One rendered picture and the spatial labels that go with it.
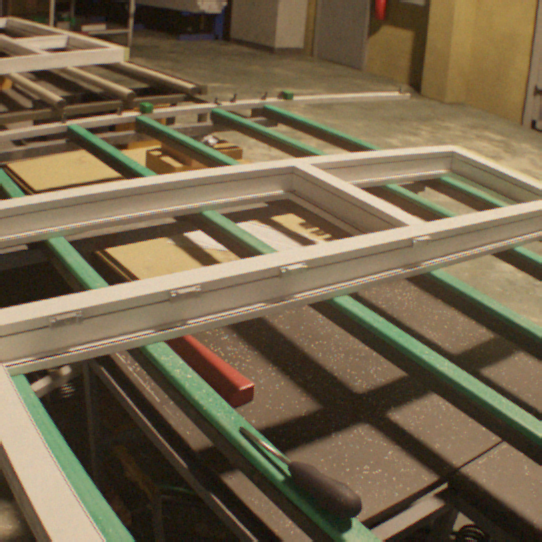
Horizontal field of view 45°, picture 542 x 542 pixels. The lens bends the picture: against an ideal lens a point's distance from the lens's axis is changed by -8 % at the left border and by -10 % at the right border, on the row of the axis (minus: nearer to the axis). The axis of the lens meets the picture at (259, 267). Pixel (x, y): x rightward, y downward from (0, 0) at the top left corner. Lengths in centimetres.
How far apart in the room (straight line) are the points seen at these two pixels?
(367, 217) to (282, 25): 890
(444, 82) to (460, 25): 73
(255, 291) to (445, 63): 715
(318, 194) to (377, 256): 34
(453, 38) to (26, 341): 741
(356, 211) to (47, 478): 96
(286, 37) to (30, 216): 913
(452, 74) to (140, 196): 693
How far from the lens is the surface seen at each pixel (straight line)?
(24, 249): 141
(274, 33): 1024
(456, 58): 817
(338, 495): 74
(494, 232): 150
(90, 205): 138
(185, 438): 127
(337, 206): 150
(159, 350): 100
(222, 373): 138
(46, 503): 66
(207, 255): 183
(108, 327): 100
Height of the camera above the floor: 140
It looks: 25 degrees down
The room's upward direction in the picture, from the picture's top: 5 degrees clockwise
